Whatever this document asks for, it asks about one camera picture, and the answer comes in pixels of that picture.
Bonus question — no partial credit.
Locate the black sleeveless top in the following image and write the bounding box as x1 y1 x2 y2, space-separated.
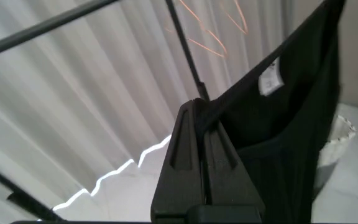
196 0 347 222

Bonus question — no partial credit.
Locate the white curtain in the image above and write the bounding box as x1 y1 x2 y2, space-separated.
0 0 293 222

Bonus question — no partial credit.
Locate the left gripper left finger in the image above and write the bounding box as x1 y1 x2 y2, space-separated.
150 98 205 218

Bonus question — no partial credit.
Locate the black clothes rack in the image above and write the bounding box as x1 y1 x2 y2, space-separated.
0 0 211 222

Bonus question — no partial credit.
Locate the pink clothes hanger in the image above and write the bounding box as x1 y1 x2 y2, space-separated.
165 0 229 58
219 0 250 35

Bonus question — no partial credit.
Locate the white laundry basket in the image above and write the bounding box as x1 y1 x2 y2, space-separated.
314 114 357 198

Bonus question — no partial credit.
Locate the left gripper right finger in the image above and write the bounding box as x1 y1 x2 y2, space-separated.
196 98 266 215

